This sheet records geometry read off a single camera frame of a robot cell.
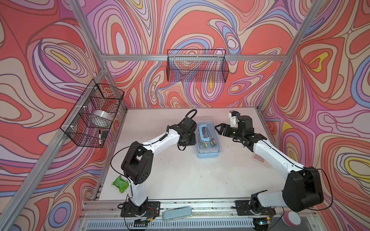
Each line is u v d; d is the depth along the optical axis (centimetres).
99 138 72
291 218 66
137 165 47
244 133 64
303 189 42
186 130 70
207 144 88
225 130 74
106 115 74
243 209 72
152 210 72
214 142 89
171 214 70
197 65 97
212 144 88
